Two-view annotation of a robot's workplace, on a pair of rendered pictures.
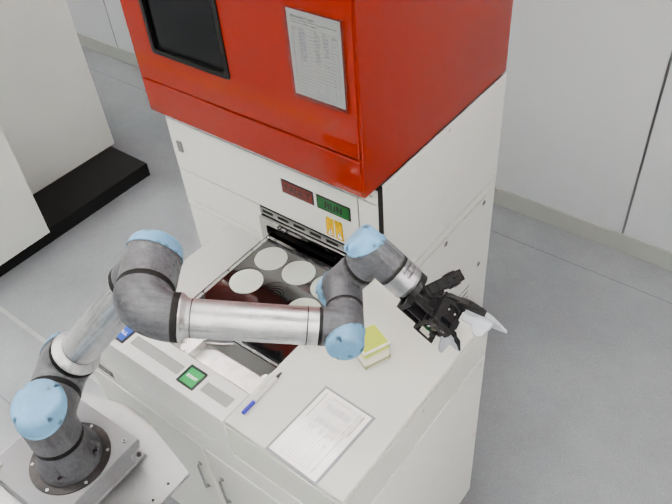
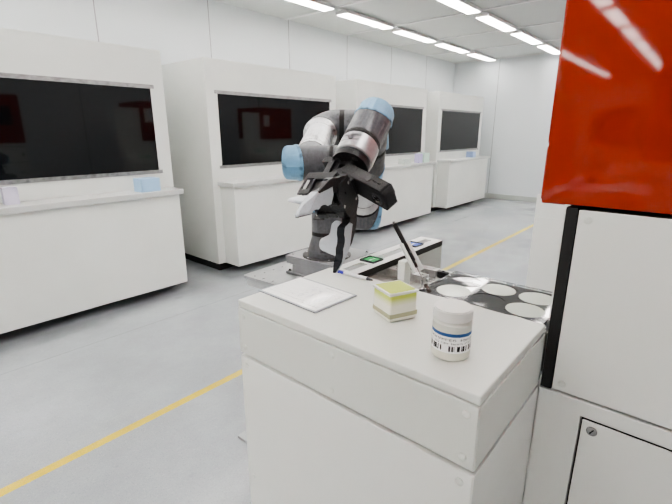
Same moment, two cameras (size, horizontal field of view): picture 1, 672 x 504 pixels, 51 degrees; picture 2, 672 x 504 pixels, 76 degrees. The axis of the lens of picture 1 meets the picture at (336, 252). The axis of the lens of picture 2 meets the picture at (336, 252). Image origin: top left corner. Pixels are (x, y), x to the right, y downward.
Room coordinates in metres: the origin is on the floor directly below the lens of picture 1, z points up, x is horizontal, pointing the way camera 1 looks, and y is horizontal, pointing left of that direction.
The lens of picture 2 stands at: (0.95, -0.95, 1.36)
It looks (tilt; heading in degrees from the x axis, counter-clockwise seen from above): 16 degrees down; 89
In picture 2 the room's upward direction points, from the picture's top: straight up
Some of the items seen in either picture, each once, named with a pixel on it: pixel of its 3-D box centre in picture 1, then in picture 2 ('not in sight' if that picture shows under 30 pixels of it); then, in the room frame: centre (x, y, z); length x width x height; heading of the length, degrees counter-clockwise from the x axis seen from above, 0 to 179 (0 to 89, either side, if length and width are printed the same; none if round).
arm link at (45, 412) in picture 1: (46, 414); (328, 213); (0.94, 0.67, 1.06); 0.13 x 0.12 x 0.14; 177
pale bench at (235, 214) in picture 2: not in sight; (265, 164); (0.20, 4.04, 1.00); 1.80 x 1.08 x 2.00; 49
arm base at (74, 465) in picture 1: (63, 446); (326, 242); (0.93, 0.67, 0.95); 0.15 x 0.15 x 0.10
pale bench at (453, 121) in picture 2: not in sight; (445, 151); (3.10, 7.34, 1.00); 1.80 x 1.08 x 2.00; 49
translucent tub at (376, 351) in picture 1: (370, 347); (394, 300); (1.09, -0.06, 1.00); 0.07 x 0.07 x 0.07; 25
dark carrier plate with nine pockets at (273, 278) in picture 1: (274, 295); (485, 300); (1.39, 0.19, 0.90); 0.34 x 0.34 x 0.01; 49
